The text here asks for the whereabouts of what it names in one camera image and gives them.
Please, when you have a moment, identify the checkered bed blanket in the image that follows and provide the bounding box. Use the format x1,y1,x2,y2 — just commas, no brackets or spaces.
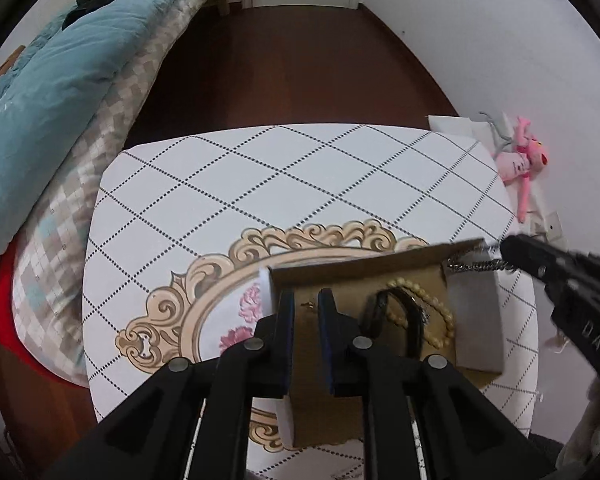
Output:
11,0,227,388

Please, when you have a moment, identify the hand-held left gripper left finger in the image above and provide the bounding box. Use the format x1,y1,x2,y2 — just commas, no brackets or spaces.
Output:
40,292,295,480

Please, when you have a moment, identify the pink plush toy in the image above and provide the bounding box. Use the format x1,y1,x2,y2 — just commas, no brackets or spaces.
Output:
495,116,552,222

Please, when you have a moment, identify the person's right forearm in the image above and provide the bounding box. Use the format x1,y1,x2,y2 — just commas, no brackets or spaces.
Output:
555,380,600,480

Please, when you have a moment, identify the white wall socket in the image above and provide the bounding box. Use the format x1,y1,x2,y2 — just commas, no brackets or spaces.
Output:
529,211,564,244

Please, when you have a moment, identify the silver chain necklace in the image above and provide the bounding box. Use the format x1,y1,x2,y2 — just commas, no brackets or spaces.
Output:
446,246,512,275

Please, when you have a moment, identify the teal quilt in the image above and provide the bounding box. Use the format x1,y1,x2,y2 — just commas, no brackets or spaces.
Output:
0,0,233,253

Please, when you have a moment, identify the white patterned table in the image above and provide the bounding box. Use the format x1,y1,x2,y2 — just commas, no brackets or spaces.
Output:
82,123,542,480

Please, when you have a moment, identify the black bracelet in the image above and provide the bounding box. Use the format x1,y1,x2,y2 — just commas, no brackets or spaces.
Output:
361,289,432,357

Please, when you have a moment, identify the grey cable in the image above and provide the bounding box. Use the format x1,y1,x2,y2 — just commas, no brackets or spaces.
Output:
479,111,513,155

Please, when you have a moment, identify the brown cardboard box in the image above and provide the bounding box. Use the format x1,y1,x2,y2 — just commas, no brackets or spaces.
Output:
267,237,507,450

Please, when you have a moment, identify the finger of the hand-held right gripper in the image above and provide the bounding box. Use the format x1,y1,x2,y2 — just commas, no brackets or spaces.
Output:
499,233,577,282

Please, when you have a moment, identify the cream bead bracelet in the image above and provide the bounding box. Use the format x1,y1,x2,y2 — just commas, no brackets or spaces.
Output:
386,281,457,349

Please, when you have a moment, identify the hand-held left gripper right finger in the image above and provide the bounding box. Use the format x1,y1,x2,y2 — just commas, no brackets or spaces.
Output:
318,289,563,480

